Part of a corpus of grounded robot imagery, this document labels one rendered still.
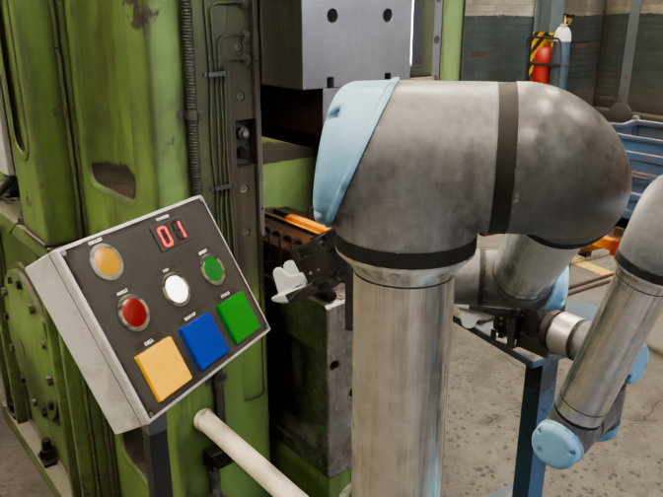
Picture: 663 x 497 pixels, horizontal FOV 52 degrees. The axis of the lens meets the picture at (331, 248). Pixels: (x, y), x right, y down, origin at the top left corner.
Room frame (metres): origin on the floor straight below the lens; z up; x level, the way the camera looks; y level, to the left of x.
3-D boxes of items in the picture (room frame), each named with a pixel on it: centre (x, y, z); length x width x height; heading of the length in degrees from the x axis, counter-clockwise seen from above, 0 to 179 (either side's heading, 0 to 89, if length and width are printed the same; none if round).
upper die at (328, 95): (1.63, 0.07, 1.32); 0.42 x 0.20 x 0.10; 39
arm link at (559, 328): (1.07, -0.41, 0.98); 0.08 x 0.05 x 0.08; 129
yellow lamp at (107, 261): (0.94, 0.33, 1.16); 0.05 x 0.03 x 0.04; 129
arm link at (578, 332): (1.01, -0.46, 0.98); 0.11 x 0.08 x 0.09; 39
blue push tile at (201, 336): (0.99, 0.21, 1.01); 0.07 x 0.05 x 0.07; 154
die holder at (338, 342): (1.67, 0.04, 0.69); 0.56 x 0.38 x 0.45; 39
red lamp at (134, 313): (0.92, 0.29, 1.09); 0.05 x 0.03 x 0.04; 129
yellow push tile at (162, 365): (0.90, 0.25, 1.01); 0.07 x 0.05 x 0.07; 154
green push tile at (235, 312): (1.08, 0.17, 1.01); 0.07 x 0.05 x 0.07; 154
